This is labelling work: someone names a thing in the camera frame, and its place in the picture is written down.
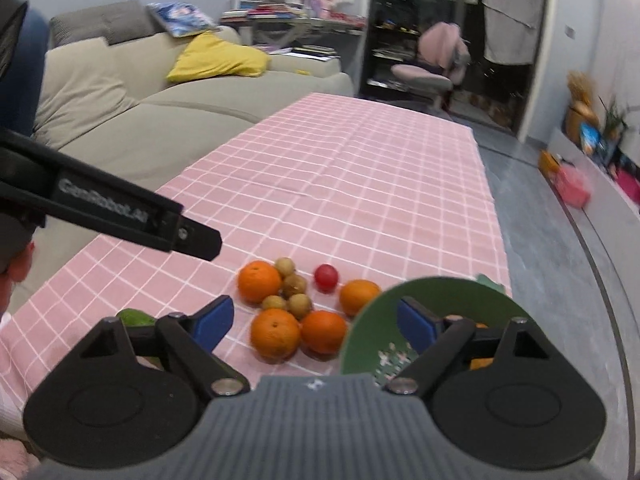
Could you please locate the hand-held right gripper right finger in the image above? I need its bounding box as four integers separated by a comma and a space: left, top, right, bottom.
387, 297, 551, 397

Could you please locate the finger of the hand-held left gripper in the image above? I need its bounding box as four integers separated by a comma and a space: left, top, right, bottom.
172, 215, 223, 261

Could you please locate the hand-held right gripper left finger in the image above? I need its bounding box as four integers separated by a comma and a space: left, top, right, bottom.
80, 296, 251, 397

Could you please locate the green bowl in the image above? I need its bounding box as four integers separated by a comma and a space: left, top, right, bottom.
340, 276, 521, 391

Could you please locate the orange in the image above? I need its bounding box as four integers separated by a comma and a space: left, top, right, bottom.
339, 279, 382, 317
237, 260, 283, 305
300, 310, 348, 356
250, 308, 302, 361

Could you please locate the green cucumber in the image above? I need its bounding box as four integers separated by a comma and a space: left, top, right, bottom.
116, 309, 163, 368

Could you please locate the red cherry tomato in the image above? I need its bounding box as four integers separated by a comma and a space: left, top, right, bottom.
313, 263, 341, 293

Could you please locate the beige sofa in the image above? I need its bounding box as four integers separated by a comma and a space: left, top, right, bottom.
7, 2, 356, 313

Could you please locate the person's blue clothing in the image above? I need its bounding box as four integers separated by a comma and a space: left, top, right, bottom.
17, 7, 51, 137

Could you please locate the grey striped cushion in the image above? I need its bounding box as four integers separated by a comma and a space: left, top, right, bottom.
102, 0, 159, 46
49, 10, 110, 49

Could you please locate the pink checkered tablecloth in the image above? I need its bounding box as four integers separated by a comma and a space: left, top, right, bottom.
0, 92, 512, 441

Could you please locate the yellow pillow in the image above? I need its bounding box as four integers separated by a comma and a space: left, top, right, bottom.
166, 32, 271, 84

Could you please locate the blue printed cushion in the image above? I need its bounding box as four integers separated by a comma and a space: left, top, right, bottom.
147, 2, 221, 39

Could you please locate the pink plastic basket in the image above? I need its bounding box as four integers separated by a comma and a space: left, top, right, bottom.
556, 166, 592, 209

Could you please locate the orange box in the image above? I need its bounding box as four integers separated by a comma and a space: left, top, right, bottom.
538, 150, 564, 177

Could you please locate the dark book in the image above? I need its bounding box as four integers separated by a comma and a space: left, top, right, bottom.
290, 46, 342, 62

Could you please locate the white media bench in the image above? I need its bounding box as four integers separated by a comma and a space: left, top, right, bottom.
547, 127, 640, 261

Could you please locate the white desk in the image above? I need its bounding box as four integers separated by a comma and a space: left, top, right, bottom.
220, 10, 366, 57

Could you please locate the pink storage box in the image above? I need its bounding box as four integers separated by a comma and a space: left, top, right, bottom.
614, 166, 640, 203

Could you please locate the blue snack bag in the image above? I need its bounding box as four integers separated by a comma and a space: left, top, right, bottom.
579, 122, 609, 159

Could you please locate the gold vase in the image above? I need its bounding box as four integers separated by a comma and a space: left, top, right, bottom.
566, 100, 599, 137

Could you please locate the pink office chair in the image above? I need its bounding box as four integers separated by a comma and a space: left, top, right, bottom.
391, 22, 472, 112

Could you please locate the pink toy box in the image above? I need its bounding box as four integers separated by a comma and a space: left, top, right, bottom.
300, 0, 362, 22

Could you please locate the green potted plant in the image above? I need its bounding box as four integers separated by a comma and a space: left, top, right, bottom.
599, 94, 632, 152

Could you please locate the dried flower bunch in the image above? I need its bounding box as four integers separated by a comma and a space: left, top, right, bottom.
567, 70, 594, 106

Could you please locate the black shelf unit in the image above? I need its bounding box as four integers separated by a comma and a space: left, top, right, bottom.
360, 0, 472, 102

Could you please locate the grey hanging towel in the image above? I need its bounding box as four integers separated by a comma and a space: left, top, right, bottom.
481, 0, 546, 66

